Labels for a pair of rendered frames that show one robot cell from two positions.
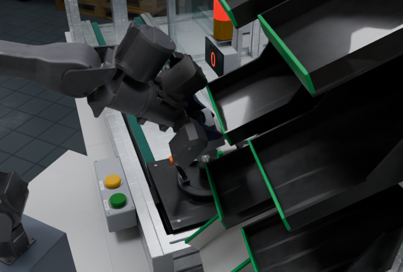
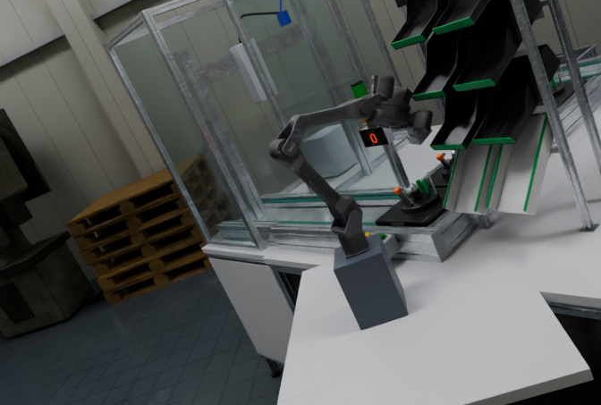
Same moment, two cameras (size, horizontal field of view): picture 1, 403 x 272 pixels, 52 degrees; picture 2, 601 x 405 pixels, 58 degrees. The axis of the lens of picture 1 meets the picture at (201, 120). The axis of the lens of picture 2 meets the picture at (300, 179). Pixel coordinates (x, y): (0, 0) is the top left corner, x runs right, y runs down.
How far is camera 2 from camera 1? 1.13 m
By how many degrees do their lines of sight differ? 24
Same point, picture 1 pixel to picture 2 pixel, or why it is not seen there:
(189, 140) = (424, 113)
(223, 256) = (469, 195)
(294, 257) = (503, 128)
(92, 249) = not seen: hidden behind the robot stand
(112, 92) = (379, 109)
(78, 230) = not seen: hidden behind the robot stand
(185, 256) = (445, 231)
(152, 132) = not seen: hidden behind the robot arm
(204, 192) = (427, 201)
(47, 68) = (352, 106)
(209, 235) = (452, 196)
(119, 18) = (253, 199)
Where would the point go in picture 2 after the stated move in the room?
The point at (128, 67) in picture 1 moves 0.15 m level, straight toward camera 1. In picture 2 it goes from (381, 93) to (418, 86)
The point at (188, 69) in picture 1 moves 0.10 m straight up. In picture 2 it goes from (401, 89) to (388, 57)
